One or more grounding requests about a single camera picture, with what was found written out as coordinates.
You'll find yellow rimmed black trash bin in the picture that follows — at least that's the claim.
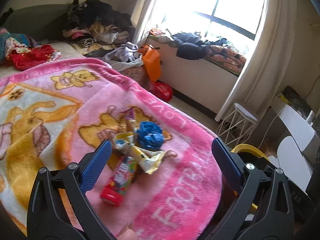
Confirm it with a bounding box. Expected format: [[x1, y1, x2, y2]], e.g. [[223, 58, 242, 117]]
[[231, 144, 271, 215]]

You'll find crumpled blue plastic bag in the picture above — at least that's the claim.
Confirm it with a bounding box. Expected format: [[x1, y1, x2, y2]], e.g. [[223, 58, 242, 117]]
[[136, 121, 165, 151]]

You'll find orange patterned blanket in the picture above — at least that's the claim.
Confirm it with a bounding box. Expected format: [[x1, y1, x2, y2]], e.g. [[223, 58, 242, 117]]
[[206, 45, 247, 75]]

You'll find grey lavender garment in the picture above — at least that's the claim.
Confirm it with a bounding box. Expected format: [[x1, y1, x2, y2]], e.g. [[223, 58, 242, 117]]
[[101, 42, 140, 63]]

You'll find dark navy jacket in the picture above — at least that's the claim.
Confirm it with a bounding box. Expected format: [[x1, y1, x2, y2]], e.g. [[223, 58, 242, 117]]
[[171, 33, 228, 60]]

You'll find person's left hand thumb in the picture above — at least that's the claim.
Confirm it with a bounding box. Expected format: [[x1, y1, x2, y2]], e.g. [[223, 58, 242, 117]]
[[117, 221, 138, 240]]

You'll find white desk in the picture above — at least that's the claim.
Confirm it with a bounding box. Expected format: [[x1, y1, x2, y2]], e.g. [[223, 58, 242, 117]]
[[270, 96, 319, 163]]

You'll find orange paper bag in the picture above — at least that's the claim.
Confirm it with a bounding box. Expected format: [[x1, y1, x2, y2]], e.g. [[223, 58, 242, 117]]
[[138, 44, 161, 82]]

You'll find red plastic bag on floor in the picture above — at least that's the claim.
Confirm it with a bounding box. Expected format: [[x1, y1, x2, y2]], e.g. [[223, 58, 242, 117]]
[[149, 82, 173, 102]]

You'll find cream right curtain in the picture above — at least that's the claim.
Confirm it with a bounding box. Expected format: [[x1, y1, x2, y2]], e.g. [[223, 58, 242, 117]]
[[215, 0, 297, 121]]

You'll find cream left curtain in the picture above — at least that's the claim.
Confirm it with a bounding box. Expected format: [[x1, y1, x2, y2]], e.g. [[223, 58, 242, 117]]
[[131, 0, 156, 46]]

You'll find white wire frame stool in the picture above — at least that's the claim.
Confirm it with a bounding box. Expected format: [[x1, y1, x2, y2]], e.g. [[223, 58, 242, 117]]
[[217, 102, 259, 147]]

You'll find candy tube with red cap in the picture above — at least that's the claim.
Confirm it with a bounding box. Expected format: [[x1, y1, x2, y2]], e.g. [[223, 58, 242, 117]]
[[100, 155, 137, 207]]

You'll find floral fabric laundry basket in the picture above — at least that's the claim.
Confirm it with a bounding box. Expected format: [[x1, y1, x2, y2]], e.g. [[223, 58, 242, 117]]
[[109, 58, 150, 88]]

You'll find pile of clothes on bed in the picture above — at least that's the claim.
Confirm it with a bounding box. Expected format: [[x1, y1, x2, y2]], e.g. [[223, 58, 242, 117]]
[[62, 0, 135, 57]]

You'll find dark green headboard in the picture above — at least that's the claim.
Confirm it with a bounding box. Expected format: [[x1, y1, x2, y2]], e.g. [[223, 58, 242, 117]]
[[1, 4, 70, 42]]

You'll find yellow white snack wrapper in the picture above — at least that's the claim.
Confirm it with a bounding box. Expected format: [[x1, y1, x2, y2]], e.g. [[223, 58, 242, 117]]
[[112, 132, 177, 174]]

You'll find pink purple candy wrapper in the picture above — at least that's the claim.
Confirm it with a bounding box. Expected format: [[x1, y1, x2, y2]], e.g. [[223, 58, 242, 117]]
[[121, 107, 136, 132]]

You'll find pink cartoon bear blanket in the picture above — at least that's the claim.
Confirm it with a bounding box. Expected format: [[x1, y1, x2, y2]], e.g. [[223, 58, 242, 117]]
[[1, 58, 222, 239]]

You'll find window with dark frame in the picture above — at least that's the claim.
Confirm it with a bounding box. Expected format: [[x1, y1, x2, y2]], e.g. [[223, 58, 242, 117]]
[[157, 0, 265, 40]]

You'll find red patterned cloth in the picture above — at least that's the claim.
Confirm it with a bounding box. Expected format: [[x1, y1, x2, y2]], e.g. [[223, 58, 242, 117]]
[[5, 44, 61, 71]]

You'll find cream curtain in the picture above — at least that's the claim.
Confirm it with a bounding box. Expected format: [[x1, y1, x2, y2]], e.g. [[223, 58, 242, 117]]
[[131, 0, 156, 46], [215, 0, 297, 121]]

